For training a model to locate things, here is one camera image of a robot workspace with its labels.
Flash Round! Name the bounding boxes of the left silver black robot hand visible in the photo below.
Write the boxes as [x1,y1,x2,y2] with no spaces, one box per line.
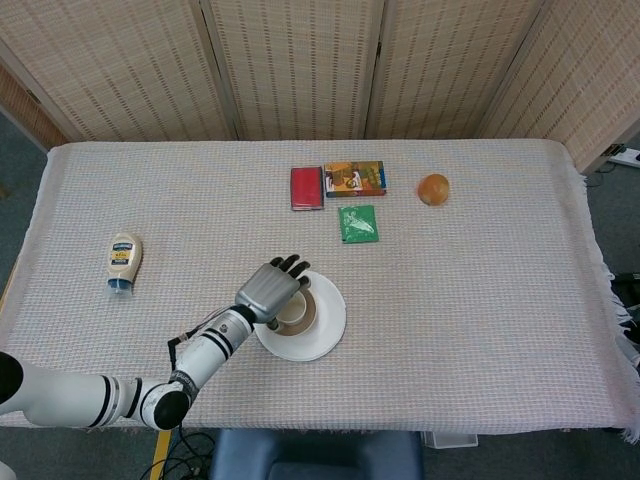
[234,253,312,332]

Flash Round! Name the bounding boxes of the beige bowl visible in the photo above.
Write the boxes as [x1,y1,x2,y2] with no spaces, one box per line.
[272,279,318,335]

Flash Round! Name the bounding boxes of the large white plate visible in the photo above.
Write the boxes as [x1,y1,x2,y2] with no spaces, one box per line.
[253,269,348,363]

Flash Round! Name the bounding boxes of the red box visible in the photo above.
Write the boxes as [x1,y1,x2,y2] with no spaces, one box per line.
[290,166,325,212]

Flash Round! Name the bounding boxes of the green packet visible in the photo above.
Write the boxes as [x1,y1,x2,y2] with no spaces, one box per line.
[337,204,381,245]

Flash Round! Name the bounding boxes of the mayonnaise squeeze bottle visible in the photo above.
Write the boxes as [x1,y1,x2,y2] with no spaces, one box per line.
[105,232,144,297]

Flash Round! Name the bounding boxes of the orange colourful printed box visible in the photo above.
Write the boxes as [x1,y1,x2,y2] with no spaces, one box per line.
[322,160,388,199]

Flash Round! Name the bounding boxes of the blue chair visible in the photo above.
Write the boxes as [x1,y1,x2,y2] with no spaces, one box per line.
[208,428,425,480]

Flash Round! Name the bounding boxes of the pale woven tablecloth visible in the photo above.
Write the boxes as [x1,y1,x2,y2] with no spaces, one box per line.
[0,138,639,444]

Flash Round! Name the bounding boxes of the orange bun in wrap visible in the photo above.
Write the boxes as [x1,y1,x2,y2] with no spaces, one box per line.
[416,173,451,207]

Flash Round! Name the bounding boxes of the woven folding screen panel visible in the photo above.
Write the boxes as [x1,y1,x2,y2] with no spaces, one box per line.
[199,0,389,142]
[477,0,640,174]
[364,0,559,141]
[0,0,239,144]

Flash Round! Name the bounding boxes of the white plastic box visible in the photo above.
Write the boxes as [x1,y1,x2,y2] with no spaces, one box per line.
[419,429,480,449]

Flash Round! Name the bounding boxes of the brown woven screen panel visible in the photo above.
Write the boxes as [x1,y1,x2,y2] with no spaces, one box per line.
[0,64,69,151]

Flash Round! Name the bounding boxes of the white power strip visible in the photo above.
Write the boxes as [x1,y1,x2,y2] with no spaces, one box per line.
[610,147,640,169]

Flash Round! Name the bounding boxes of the black arm wrist cable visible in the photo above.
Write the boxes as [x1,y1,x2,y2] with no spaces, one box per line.
[167,309,236,374]

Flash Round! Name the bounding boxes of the black floor cables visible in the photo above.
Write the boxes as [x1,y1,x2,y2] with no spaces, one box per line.
[133,424,217,480]

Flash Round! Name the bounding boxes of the black power cable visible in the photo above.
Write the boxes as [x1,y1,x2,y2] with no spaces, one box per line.
[582,162,619,189]

